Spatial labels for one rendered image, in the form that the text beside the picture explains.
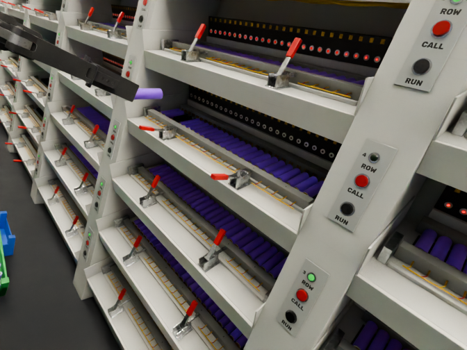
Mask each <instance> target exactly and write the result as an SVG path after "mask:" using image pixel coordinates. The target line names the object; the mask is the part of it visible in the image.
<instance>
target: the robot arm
mask: <svg viewBox="0 0 467 350"><path fill-rule="evenodd" d="M0 50H3V51H11V52H13V53H16V54H17V55H19V56H22V57H24V58H27V59H29V60H37V61H39V62H42V63H44V64H46V65H49V66H51V67H54V68H56V69H59V70H60V71H62V72H65V73H67V74H70V75H72V76H75V77H77V78H79V79H82V80H84V81H85V85H86V86H87V87H89V88H91V85H93V86H96V87H98V88H101V89H103V90H105V91H107V92H110V93H112V94H114V95H117V96H119V97H121V98H123V99H126V100H128V101H130V102H133V100H134V98H135V96H136V93H137V91H138V88H139V85H138V84H136V83H134V82H132V81H130V80H128V79H126V78H124V77H122V76H120V75H118V74H116V73H114V72H112V71H110V70H108V69H106V68H104V67H102V66H100V65H98V64H96V63H94V62H92V61H90V57H89V56H87V55H84V58H82V59H81V58H79V56H78V55H76V54H74V55H73V54H71V53H69V52H67V51H65V50H63V49H61V48H59V47H57V46H55V45H53V44H51V43H49V42H47V41H45V40H43V38H42V35H41V34H39V33H38V32H36V31H34V30H32V29H30V28H28V27H26V26H24V25H22V24H20V23H19V22H17V20H16V19H15V18H13V17H11V16H10V15H8V14H6V13H4V12H1V11H0Z"/></svg>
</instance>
